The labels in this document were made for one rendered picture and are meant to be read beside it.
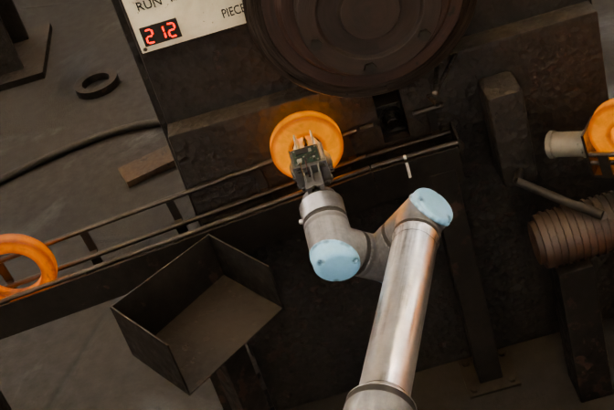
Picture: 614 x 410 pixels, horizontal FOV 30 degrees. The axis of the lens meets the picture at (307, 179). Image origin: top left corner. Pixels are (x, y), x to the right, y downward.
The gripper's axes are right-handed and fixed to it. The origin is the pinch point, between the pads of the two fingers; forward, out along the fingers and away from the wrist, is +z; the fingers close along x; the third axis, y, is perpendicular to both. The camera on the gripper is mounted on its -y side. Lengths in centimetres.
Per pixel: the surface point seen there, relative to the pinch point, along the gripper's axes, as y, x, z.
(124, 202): -112, 71, 97
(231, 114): 4.4, 13.8, 8.6
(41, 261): -9, 63, -5
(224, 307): -13.1, 25.4, -27.5
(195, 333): -12.4, 32.0, -32.5
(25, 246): -4, 65, -4
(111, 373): -88, 74, 15
